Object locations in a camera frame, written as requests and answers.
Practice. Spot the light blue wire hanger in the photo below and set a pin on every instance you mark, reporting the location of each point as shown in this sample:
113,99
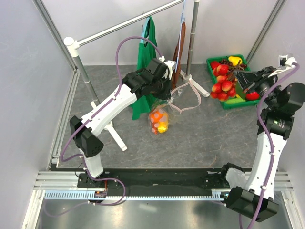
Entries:
180,37

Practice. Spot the green plastic tray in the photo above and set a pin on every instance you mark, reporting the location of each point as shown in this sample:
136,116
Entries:
239,91

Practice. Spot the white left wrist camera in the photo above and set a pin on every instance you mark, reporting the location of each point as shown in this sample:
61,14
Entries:
171,65

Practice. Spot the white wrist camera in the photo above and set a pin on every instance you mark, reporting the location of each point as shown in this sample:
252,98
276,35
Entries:
286,62
171,65

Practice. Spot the white metal clothes rack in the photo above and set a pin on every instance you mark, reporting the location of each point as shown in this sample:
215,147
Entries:
73,46

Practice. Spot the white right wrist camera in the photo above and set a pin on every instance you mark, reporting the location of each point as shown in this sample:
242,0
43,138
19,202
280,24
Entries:
286,62

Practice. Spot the green toy cucumber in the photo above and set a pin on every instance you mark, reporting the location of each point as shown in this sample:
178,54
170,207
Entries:
235,101

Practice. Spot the red toy bell pepper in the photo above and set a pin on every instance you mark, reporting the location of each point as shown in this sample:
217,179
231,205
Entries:
214,65

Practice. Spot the red toy chili pepper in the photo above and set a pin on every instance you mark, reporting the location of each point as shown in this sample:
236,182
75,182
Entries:
154,128

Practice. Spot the red toy apple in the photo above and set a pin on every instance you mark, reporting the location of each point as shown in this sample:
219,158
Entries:
252,96

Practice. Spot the red toy cherries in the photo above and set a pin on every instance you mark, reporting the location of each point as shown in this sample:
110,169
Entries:
225,87

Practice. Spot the dark red toy grapes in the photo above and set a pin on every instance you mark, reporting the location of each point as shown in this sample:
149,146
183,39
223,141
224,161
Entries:
239,65

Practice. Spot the yellow toy pear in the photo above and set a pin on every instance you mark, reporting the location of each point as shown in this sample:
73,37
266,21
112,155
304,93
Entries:
235,60

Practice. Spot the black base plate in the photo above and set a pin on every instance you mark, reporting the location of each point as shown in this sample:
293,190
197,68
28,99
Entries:
166,181

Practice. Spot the brown towel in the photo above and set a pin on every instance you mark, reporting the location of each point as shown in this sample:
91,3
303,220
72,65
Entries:
175,76

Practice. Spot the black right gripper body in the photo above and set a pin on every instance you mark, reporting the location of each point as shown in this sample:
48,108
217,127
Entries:
261,82

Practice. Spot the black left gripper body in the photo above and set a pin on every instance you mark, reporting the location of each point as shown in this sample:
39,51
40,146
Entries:
161,88

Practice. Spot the grey slotted cable duct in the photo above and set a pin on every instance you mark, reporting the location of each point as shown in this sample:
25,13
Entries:
216,194

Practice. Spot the clear pink-dotted zip bag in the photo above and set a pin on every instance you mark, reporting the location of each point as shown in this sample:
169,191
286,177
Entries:
184,98

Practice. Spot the orange toy fruit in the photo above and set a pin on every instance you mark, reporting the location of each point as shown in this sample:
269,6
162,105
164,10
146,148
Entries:
156,115

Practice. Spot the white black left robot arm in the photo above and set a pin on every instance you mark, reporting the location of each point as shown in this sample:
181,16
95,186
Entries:
154,79

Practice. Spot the yellow toy corn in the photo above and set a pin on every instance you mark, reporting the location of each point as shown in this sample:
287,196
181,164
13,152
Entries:
163,123

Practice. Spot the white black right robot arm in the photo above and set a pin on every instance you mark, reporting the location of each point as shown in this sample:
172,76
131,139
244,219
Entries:
253,196

